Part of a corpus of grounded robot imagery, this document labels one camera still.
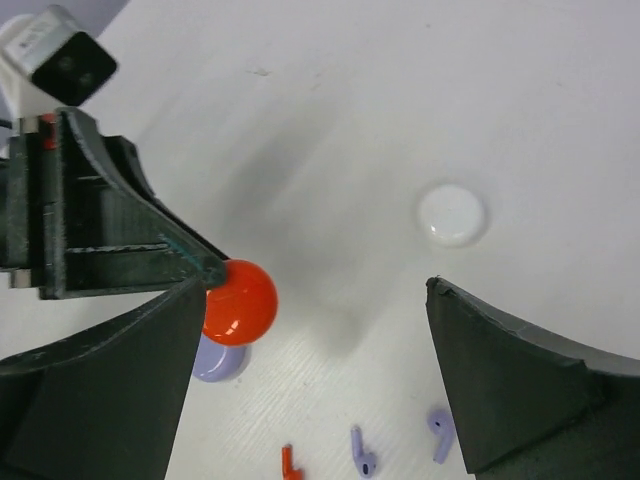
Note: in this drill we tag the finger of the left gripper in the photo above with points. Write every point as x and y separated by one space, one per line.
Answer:
105 231

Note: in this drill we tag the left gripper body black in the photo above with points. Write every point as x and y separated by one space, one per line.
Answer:
29 252

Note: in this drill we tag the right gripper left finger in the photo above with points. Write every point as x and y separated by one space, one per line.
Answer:
104 403

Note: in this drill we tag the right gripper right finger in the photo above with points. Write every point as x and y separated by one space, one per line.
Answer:
528 403

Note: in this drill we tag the orange charging case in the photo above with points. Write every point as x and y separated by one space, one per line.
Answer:
242 310

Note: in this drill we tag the orange earbud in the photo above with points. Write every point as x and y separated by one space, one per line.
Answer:
289 471

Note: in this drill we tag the white charging case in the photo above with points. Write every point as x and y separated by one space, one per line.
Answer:
451 216

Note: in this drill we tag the purple charging case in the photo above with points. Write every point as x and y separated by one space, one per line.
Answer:
215 362

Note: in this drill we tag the purple earbud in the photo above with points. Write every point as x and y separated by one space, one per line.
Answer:
441 424
365 462

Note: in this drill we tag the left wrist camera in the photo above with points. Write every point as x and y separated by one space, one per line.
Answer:
49 60

